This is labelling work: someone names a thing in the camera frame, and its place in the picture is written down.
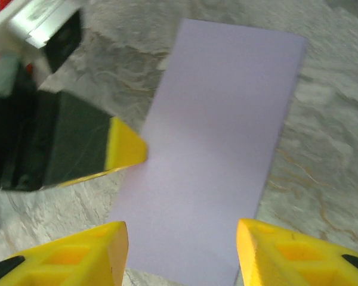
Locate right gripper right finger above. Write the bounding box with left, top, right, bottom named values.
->
left=237, top=218, right=358, bottom=286

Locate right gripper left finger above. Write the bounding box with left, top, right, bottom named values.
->
left=0, top=220, right=129, bottom=286

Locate lilac square paper sheet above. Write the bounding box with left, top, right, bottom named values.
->
left=109, top=17, right=308, bottom=282

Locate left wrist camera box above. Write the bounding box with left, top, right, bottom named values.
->
left=0, top=0, right=83, bottom=77

